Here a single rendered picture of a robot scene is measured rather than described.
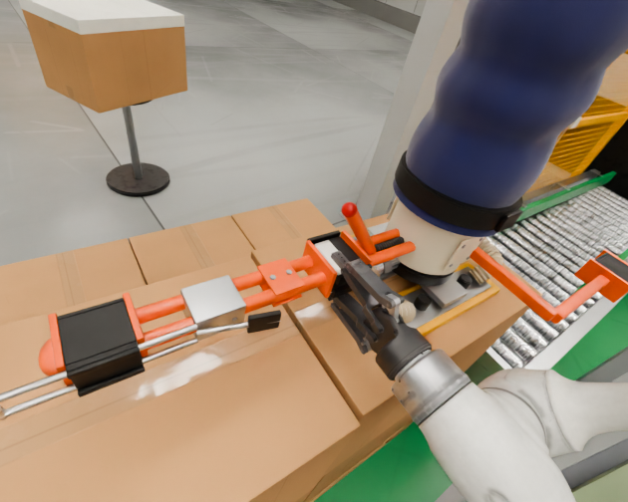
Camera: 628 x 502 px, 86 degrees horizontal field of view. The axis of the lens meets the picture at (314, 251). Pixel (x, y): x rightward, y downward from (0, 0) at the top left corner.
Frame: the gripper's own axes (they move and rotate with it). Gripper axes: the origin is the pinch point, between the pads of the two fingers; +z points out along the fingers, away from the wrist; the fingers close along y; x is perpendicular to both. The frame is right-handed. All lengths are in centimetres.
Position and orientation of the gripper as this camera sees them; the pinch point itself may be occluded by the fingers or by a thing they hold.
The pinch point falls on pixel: (329, 265)
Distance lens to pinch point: 57.2
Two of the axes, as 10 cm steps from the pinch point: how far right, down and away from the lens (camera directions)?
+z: -5.4, -6.5, 5.3
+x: 8.2, -2.6, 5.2
